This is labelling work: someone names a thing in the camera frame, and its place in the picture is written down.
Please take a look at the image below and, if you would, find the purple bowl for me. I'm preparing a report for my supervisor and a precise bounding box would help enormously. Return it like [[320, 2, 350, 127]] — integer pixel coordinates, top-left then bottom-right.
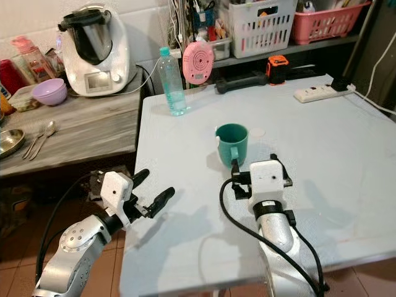
[[32, 78, 69, 106]]

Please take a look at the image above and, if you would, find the metal bowl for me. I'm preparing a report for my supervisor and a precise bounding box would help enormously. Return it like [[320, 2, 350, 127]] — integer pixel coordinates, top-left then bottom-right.
[[0, 129, 27, 160]]

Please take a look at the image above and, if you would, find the grey wooden side table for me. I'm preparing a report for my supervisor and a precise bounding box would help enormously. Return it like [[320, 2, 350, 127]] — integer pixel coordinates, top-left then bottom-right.
[[0, 87, 142, 179]]

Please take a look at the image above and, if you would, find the white appliance cable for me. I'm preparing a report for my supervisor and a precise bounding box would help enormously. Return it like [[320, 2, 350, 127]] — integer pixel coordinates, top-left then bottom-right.
[[129, 57, 165, 95]]

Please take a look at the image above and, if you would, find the teal mug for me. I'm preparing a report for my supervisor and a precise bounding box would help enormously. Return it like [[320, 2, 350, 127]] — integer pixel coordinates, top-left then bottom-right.
[[215, 123, 249, 169]]

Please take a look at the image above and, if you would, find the black power plug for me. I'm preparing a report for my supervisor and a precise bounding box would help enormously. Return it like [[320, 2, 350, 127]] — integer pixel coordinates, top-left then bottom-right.
[[331, 75, 352, 93]]

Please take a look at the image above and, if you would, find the pink drinking bottle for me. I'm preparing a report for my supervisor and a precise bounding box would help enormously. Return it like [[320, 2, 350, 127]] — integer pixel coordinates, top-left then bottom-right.
[[12, 36, 56, 83]]

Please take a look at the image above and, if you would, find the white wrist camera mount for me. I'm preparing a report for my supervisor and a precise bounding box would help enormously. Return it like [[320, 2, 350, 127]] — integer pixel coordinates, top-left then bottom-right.
[[249, 160, 289, 209], [101, 171, 136, 218]]

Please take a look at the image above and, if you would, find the clear plastic food container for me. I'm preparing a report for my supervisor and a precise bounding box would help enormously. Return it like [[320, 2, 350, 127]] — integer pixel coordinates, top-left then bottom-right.
[[12, 85, 41, 113]]

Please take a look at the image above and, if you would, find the pink round speaker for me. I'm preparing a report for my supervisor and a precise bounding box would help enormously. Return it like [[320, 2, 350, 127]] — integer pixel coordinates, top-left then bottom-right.
[[183, 40, 216, 86]]

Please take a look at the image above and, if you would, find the metal spoon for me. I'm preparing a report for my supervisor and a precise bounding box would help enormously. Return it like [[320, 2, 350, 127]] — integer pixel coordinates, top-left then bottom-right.
[[30, 120, 59, 161], [23, 122, 48, 160]]

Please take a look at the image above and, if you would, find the pink plastic basket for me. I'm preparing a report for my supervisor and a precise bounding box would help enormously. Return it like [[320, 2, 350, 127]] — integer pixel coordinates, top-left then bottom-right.
[[292, 0, 372, 46]]

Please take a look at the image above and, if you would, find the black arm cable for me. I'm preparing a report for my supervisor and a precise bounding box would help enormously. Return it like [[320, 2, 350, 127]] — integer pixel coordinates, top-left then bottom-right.
[[219, 178, 327, 297], [37, 174, 103, 286]]

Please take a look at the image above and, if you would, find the orange and black device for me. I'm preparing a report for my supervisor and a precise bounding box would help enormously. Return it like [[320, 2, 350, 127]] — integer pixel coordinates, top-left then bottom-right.
[[267, 54, 290, 86]]

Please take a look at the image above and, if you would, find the black handle tool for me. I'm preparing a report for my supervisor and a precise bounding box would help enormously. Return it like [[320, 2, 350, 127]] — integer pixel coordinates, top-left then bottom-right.
[[215, 71, 269, 95]]

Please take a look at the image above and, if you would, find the white power strip cable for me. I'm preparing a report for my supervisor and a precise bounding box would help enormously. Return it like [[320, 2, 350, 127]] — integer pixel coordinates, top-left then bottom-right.
[[350, 31, 396, 116]]

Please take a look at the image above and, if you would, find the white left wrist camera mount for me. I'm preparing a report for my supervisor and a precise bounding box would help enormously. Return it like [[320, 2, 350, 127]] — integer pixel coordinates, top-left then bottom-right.
[[101, 171, 136, 218]]

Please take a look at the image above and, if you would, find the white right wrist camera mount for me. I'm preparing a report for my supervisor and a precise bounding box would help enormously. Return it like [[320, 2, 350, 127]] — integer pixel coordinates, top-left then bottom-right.
[[249, 160, 289, 209]]

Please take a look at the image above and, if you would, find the grey shelf board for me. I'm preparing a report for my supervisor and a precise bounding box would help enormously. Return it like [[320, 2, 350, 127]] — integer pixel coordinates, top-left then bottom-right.
[[213, 34, 363, 69]]

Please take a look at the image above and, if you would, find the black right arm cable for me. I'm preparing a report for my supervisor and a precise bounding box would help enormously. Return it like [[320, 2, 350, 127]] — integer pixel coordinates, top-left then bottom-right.
[[219, 178, 327, 297]]

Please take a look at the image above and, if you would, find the white power strip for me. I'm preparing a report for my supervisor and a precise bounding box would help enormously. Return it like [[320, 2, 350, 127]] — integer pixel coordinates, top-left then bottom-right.
[[294, 84, 357, 104]]

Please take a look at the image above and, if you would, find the white food processor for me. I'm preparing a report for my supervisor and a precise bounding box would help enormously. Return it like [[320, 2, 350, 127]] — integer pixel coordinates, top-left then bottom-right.
[[58, 5, 131, 98]]

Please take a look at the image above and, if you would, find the red container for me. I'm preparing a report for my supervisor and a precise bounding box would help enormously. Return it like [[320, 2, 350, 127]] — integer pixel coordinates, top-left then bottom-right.
[[0, 59, 32, 97]]

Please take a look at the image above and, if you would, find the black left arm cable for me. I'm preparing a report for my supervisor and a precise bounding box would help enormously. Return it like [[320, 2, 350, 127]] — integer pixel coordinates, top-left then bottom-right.
[[37, 174, 103, 286]]

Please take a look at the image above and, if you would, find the clear plastic water bottle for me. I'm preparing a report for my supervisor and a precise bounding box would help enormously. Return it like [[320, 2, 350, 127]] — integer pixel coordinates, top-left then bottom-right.
[[158, 47, 189, 117]]

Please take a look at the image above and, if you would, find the white plastic basket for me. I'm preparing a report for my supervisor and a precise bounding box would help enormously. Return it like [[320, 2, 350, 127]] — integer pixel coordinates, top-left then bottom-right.
[[228, 0, 298, 42]]

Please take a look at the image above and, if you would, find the orange bottle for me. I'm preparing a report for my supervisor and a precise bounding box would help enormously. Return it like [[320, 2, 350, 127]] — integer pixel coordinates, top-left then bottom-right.
[[0, 92, 15, 118]]

